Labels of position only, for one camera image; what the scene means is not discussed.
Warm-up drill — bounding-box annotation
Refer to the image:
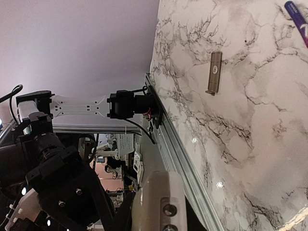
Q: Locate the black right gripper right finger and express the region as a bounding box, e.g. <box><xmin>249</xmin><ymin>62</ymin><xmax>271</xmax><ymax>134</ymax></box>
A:
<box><xmin>185</xmin><ymin>197</ymin><xmax>207</xmax><ymax>231</ymax></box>

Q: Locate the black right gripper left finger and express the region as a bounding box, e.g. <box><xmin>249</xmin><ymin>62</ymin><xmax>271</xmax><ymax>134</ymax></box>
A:
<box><xmin>113</xmin><ymin>192</ymin><xmax>135</xmax><ymax>231</ymax></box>

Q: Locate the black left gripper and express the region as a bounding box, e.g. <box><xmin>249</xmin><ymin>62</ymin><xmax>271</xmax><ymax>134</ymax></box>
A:
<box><xmin>26</xmin><ymin>147</ymin><xmax>115</xmax><ymax>231</ymax></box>

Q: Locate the white remote control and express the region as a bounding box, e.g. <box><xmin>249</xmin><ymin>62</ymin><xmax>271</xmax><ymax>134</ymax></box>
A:
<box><xmin>131</xmin><ymin>171</ymin><xmax>188</xmax><ymax>231</ymax></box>

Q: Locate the grey battery cover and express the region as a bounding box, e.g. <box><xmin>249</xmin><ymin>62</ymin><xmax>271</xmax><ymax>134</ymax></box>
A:
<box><xmin>205</xmin><ymin>51</ymin><xmax>222</xmax><ymax>96</ymax></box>

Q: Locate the black battery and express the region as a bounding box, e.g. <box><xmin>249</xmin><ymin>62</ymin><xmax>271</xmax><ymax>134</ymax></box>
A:
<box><xmin>284</xmin><ymin>0</ymin><xmax>308</xmax><ymax>47</ymax></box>

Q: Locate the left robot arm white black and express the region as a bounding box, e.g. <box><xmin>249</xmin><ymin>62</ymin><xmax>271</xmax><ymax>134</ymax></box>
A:
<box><xmin>0</xmin><ymin>90</ymin><xmax>159</xmax><ymax>231</ymax></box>

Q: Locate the front aluminium rail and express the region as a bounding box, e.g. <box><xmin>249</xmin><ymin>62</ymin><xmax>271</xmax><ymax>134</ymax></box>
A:
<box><xmin>145</xmin><ymin>73</ymin><xmax>224</xmax><ymax>231</ymax></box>

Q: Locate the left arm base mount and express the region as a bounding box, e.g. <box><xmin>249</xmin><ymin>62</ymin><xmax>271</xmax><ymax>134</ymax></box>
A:
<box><xmin>144</xmin><ymin>85</ymin><xmax>164</xmax><ymax>129</ymax></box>

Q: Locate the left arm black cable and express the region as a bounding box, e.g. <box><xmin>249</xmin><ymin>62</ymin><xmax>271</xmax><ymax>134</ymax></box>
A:
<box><xmin>0</xmin><ymin>84</ymin><xmax>157</xmax><ymax>145</ymax></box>

